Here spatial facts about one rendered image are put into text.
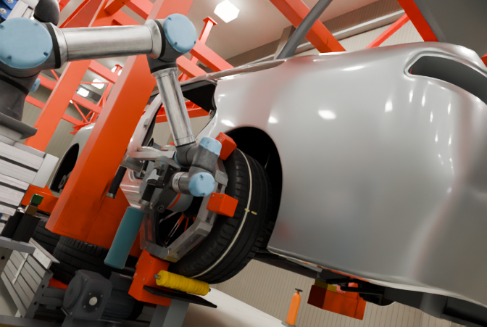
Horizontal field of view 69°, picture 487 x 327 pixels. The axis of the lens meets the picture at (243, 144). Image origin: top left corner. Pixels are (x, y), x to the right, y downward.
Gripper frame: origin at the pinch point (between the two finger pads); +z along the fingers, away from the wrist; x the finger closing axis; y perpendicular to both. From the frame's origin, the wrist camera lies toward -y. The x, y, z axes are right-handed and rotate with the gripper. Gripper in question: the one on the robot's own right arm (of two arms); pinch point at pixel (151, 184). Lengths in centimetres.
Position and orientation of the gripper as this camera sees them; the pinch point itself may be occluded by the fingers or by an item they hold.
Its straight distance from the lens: 141.3
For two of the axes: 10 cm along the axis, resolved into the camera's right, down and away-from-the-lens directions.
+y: 3.1, -9.0, 3.0
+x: -6.9, -4.3, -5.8
